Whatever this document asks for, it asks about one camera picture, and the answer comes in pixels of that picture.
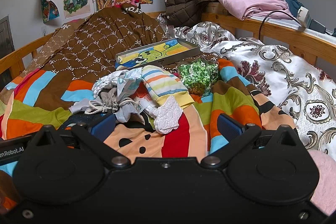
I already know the white power adapter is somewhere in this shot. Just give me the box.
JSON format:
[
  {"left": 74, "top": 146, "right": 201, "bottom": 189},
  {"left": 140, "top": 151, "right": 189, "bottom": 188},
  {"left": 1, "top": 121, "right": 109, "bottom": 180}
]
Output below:
[{"left": 297, "top": 6, "right": 312, "bottom": 28}]

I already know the peeling colourful drawing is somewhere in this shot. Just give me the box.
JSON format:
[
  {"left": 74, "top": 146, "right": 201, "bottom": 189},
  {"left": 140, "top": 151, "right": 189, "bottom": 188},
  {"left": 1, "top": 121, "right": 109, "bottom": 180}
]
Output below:
[{"left": 40, "top": 0, "right": 59, "bottom": 23}]

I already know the grey drawstring pouch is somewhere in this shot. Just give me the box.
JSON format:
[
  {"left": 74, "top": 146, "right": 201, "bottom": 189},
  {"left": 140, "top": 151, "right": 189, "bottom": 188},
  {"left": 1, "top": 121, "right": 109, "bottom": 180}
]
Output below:
[{"left": 84, "top": 87, "right": 138, "bottom": 115}]

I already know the pink folded blanket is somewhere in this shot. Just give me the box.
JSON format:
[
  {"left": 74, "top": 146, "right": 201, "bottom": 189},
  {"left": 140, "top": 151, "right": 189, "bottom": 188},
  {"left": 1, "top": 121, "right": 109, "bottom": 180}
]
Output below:
[{"left": 218, "top": 0, "right": 291, "bottom": 20}]

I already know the white fluffy sock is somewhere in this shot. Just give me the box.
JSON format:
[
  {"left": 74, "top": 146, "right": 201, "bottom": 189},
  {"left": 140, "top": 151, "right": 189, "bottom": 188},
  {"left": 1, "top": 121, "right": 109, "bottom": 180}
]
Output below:
[{"left": 153, "top": 96, "right": 183, "bottom": 135}]

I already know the white floral satin quilt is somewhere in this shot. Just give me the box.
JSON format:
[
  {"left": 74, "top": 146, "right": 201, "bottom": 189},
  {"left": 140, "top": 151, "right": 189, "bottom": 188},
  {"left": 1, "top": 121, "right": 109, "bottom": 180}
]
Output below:
[{"left": 157, "top": 14, "right": 335, "bottom": 157}]

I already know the black cable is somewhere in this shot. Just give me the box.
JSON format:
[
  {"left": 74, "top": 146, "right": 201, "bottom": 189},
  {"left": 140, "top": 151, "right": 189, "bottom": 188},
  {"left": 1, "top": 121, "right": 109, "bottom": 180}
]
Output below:
[{"left": 258, "top": 9, "right": 302, "bottom": 42}]

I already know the wooden bed frame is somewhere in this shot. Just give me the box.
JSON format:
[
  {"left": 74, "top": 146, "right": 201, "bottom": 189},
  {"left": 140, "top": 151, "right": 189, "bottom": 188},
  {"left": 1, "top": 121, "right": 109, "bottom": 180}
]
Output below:
[{"left": 1, "top": 12, "right": 335, "bottom": 79}]

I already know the colourful striped brown quilt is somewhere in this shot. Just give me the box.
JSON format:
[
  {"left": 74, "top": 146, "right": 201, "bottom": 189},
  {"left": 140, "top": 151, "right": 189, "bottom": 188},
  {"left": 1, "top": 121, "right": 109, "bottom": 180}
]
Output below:
[{"left": 1, "top": 6, "right": 294, "bottom": 160}]

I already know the grey tray with drawing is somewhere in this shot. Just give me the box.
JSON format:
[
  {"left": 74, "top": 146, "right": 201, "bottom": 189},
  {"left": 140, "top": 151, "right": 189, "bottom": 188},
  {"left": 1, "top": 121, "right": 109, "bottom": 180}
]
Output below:
[{"left": 115, "top": 39, "right": 201, "bottom": 69}]

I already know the white textured baby cloth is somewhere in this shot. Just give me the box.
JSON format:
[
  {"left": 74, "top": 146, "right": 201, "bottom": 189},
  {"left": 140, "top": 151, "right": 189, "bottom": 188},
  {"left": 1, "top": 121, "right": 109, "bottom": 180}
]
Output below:
[{"left": 92, "top": 70, "right": 128, "bottom": 98}]

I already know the grey wall cabinet door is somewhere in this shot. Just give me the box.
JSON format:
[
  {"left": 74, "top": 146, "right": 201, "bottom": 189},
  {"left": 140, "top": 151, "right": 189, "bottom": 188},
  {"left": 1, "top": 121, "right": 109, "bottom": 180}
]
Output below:
[{"left": 0, "top": 16, "right": 15, "bottom": 58}]

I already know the light blue printed cloth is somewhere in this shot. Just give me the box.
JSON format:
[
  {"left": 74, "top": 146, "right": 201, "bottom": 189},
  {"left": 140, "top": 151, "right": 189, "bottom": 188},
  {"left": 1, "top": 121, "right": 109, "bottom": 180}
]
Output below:
[{"left": 117, "top": 68, "right": 142, "bottom": 102}]

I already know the striped knit garment yellow cuff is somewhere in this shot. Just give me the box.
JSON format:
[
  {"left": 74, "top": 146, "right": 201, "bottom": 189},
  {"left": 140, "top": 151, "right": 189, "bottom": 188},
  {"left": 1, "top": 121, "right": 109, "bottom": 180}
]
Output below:
[{"left": 142, "top": 65, "right": 194, "bottom": 109}]

